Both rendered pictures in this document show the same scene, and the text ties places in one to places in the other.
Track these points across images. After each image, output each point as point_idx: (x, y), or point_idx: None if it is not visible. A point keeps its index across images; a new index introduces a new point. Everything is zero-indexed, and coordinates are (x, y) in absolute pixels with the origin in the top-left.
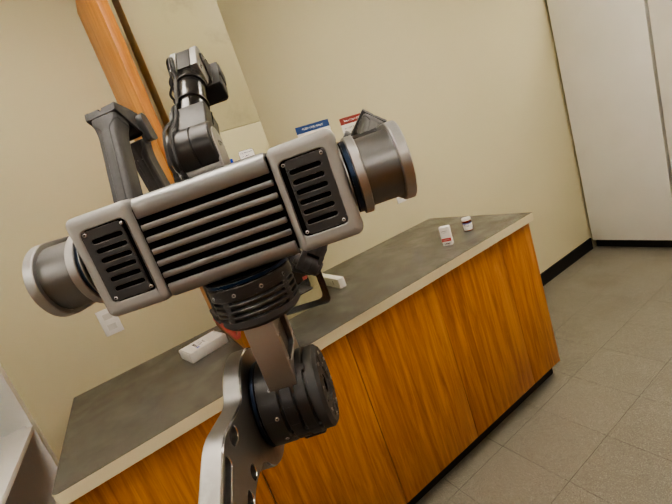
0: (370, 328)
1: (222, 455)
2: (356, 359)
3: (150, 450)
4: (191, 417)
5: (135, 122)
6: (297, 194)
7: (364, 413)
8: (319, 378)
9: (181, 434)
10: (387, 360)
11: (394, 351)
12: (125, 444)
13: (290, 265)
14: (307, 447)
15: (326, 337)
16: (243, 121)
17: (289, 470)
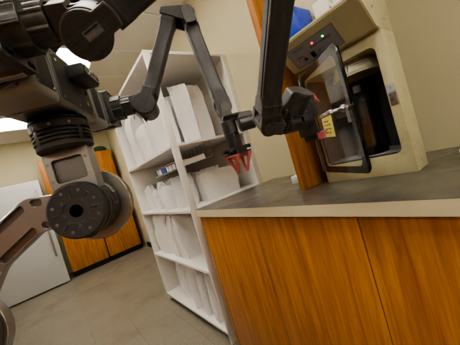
0: (401, 229)
1: (17, 205)
2: (369, 254)
3: (215, 215)
4: (229, 210)
5: (180, 14)
6: None
7: (372, 317)
8: (48, 201)
9: (226, 216)
10: (429, 290)
11: (450, 288)
12: (217, 206)
13: (46, 124)
14: (302, 289)
15: (320, 207)
16: None
17: (287, 291)
